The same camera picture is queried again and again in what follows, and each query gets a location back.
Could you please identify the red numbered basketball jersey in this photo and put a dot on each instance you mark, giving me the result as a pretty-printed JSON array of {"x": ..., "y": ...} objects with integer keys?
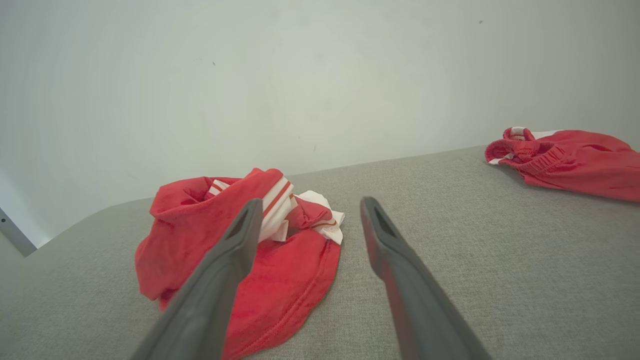
[{"x": 295, "y": 280}]

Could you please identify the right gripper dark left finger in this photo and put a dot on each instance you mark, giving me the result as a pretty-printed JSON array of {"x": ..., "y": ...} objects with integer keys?
[{"x": 215, "y": 290}]

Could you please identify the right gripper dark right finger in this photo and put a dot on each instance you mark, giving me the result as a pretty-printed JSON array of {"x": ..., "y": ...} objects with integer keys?
[{"x": 415, "y": 300}]

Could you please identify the red shorts with white stripe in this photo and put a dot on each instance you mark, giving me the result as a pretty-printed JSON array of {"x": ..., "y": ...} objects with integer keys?
[{"x": 580, "y": 165}]

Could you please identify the grey wall trim strip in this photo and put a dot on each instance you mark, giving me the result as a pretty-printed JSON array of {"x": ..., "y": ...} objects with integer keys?
[{"x": 17, "y": 232}]

